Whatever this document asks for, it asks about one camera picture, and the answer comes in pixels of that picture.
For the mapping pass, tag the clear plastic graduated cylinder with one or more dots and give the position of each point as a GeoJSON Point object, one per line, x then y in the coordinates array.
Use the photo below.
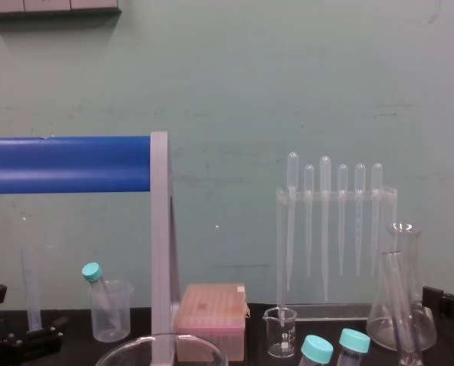
{"type": "Point", "coordinates": [32, 297]}

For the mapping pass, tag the clear plastic transfer pipette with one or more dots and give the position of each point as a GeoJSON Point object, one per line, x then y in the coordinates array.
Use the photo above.
{"type": "Point", "coordinates": [376, 178]}
{"type": "Point", "coordinates": [292, 171]}

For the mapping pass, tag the clear acrylic pipette rack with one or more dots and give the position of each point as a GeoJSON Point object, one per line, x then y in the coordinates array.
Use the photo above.
{"type": "Point", "coordinates": [337, 310]}

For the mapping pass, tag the narrow glass conical flask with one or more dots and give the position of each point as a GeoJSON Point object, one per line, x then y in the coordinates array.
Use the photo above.
{"type": "Point", "coordinates": [410, 343]}

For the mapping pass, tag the grey upright stand post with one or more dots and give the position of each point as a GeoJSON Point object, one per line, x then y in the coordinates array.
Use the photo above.
{"type": "Point", "coordinates": [159, 228]}

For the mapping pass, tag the grey wall cabinet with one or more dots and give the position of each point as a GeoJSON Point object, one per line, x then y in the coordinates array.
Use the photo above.
{"type": "Point", "coordinates": [52, 7]}

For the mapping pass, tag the small glass beaker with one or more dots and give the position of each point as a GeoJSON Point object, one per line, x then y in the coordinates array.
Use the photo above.
{"type": "Point", "coordinates": [280, 339]}

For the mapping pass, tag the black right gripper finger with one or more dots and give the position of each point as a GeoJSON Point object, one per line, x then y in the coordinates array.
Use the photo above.
{"type": "Point", "coordinates": [436, 301]}

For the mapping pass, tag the pink pipette tip box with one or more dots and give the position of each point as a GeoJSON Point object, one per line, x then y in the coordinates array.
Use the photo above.
{"type": "Point", "coordinates": [211, 312]}

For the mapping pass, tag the large glass beaker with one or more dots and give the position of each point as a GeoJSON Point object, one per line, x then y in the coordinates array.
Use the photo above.
{"type": "Point", "coordinates": [135, 348]}

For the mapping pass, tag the large glass conical flask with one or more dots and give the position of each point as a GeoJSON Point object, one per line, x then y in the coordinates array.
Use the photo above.
{"type": "Point", "coordinates": [421, 328]}

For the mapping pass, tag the clear plastic beaker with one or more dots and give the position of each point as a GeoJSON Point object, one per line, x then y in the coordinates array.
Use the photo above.
{"type": "Point", "coordinates": [110, 324]}

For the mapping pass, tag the blue cylindrical bar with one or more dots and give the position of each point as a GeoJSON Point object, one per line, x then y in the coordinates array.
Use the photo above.
{"type": "Point", "coordinates": [67, 164]}

